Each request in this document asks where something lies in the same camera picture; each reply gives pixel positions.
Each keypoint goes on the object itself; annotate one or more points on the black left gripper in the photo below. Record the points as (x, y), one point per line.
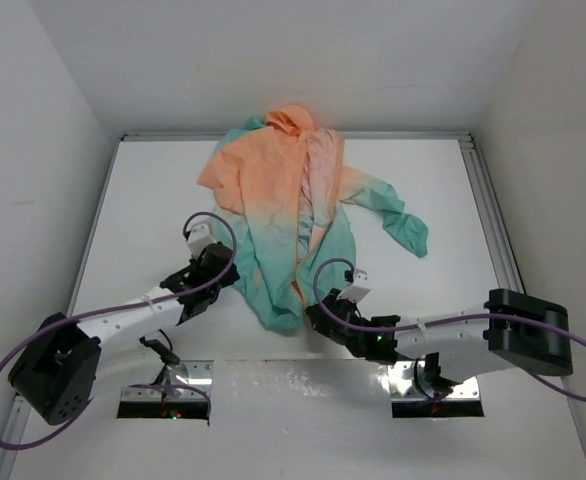
(230, 276)

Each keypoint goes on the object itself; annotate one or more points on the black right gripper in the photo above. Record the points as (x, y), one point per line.
(332, 300)

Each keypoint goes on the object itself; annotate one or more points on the orange and teal gradient jacket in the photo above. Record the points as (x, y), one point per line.
(281, 183)

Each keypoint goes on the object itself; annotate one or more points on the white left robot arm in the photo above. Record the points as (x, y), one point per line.
(59, 373)

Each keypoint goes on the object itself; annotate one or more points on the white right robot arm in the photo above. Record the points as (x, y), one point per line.
(509, 330)

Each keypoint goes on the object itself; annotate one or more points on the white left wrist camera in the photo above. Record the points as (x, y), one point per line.
(199, 237)

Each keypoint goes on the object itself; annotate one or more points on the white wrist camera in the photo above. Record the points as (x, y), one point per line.
(199, 237)
(357, 286)

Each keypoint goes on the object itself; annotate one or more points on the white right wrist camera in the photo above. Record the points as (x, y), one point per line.
(357, 286)

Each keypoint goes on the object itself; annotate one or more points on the shiny metal base plate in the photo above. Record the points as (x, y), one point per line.
(348, 382)

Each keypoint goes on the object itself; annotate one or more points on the aluminium frame rail back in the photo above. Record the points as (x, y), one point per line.
(216, 136)

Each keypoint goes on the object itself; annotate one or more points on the aluminium frame rail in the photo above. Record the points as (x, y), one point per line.
(495, 232)
(216, 136)

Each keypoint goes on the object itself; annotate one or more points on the aluminium frame rail right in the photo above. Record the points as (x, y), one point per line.
(495, 232)

